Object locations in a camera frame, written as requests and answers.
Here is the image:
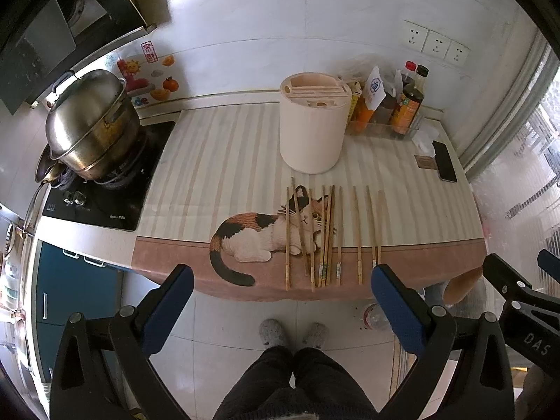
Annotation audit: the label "orange label sauce bottle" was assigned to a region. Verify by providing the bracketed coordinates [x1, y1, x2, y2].
[389, 84, 424, 135]

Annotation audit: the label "white triple wall socket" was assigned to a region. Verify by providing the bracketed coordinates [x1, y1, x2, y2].
[400, 21, 470, 67]

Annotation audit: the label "yellow seasoning box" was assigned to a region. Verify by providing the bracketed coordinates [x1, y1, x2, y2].
[348, 80, 364, 121]

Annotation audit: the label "grey slipper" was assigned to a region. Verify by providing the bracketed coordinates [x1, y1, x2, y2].
[259, 318, 291, 349]
[302, 322, 328, 350]

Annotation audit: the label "red cap dark bottle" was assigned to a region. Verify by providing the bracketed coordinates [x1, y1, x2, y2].
[400, 61, 417, 89]

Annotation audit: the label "black range hood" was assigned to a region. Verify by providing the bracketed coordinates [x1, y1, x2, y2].
[1, 0, 154, 114]

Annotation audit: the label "fruit cartoon wall sticker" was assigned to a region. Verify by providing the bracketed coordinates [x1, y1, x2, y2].
[116, 40, 180, 107]

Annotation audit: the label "black gas stove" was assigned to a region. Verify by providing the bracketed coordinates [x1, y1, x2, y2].
[43, 121, 175, 231]

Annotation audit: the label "clear plastic bag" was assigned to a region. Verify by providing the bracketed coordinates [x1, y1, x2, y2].
[335, 53, 400, 98]

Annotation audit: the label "beige round utensil holder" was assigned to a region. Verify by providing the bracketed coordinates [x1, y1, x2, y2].
[279, 72, 352, 175]

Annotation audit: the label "white crumpled tissue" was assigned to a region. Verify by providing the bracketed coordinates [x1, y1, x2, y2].
[412, 125, 439, 158]

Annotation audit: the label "striped cat table mat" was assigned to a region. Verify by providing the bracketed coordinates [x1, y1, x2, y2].
[131, 103, 487, 301]

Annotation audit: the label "person legs black trousers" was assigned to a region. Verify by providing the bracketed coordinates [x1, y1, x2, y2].
[213, 346, 378, 419]

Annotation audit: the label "clear condiment tray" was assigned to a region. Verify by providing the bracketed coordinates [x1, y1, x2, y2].
[345, 114, 424, 140]

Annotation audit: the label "black smartphone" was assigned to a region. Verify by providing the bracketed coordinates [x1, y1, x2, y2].
[432, 140, 457, 183]

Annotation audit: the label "blue cabinet door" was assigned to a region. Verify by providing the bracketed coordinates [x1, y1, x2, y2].
[35, 242, 121, 383]

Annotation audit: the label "brown small card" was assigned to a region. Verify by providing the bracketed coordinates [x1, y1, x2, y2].
[415, 155, 438, 170]

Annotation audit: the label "left grey slipper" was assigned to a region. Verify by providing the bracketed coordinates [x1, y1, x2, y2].
[259, 318, 291, 349]

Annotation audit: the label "right grey slipper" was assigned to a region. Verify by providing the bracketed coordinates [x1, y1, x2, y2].
[302, 322, 328, 350]

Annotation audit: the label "black cap pale bottle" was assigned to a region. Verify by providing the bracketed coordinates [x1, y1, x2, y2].
[414, 64, 429, 92]

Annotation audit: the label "stainless steel stock pot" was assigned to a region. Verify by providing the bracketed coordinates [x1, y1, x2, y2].
[45, 69, 140, 181]

